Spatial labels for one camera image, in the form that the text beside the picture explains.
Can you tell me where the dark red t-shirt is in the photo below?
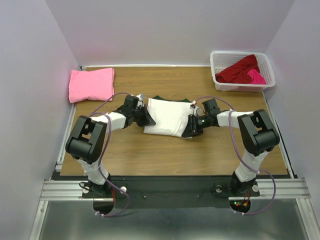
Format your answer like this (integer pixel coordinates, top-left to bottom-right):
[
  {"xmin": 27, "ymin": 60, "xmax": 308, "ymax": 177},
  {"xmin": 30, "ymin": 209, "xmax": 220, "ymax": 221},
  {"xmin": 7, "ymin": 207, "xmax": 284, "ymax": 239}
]
[{"xmin": 215, "ymin": 54, "xmax": 260, "ymax": 84}]

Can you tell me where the white and green t-shirt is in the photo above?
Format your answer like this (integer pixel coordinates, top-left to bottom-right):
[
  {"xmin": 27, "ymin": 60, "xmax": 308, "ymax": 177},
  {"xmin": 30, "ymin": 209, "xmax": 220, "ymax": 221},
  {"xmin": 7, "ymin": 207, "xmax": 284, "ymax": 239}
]
[{"xmin": 143, "ymin": 98, "xmax": 194, "ymax": 138}]

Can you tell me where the white plastic basket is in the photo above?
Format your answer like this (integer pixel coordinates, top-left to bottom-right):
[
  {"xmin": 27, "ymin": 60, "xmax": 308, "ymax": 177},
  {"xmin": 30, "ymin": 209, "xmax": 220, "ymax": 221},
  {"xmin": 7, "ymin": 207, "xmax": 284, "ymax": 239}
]
[{"xmin": 210, "ymin": 51, "xmax": 276, "ymax": 92}]

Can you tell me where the aluminium frame rail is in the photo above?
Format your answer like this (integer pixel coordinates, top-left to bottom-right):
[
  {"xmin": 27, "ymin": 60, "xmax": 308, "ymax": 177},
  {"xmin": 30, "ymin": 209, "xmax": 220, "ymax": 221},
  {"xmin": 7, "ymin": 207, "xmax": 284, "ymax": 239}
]
[{"xmin": 40, "ymin": 178, "xmax": 311, "ymax": 201}]

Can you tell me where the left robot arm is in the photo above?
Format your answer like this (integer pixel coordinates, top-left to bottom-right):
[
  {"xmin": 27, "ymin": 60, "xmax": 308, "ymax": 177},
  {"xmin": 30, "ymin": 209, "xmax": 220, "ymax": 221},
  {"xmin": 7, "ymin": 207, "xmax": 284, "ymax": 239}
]
[{"xmin": 65, "ymin": 94, "xmax": 156, "ymax": 197}]

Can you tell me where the magenta t-shirt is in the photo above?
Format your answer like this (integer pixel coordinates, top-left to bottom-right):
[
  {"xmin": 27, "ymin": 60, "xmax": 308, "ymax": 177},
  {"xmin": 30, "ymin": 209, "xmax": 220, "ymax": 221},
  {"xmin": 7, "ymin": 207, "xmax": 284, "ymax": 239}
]
[{"xmin": 247, "ymin": 69, "xmax": 267, "ymax": 85}]

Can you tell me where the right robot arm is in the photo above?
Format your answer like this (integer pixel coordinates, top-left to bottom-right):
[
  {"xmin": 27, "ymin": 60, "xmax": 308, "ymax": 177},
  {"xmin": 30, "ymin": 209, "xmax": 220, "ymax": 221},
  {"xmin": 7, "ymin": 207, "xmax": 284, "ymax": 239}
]
[{"xmin": 181, "ymin": 98, "xmax": 280, "ymax": 195}]

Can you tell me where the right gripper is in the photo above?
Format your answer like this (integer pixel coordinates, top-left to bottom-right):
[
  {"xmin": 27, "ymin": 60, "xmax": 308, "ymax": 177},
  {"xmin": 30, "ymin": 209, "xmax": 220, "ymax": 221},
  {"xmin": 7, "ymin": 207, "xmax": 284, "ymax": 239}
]
[{"xmin": 181, "ymin": 113, "xmax": 211, "ymax": 138}]

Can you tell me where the folded pink t-shirt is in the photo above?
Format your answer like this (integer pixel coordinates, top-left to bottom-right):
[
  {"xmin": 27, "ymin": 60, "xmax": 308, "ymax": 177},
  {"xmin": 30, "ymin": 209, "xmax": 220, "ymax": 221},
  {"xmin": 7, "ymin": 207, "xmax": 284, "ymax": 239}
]
[{"xmin": 68, "ymin": 68, "xmax": 115, "ymax": 104}]

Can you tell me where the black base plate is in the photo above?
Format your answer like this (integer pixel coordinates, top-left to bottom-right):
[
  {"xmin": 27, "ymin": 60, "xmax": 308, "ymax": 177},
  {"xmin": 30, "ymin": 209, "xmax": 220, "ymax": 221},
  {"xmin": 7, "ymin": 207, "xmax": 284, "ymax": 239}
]
[{"xmin": 79, "ymin": 175, "xmax": 260, "ymax": 213}]

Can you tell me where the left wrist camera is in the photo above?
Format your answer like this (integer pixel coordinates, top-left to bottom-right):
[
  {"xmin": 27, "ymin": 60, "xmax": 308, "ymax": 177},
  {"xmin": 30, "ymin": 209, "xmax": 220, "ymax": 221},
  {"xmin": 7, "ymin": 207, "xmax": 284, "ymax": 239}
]
[{"xmin": 136, "ymin": 93, "xmax": 146, "ymax": 102}]

